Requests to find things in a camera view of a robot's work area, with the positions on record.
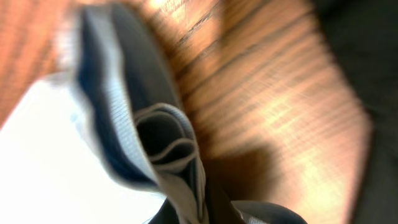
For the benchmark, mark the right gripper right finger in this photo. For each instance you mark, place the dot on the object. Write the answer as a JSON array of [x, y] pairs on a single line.
[[222, 210]]

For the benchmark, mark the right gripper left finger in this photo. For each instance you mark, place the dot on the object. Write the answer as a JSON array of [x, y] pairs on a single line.
[[165, 215]]

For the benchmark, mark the light blue t-shirt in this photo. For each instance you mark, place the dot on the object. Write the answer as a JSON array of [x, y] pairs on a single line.
[[104, 140]]

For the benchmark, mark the black t-shirt on right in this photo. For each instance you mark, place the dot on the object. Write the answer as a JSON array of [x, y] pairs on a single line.
[[362, 35]]

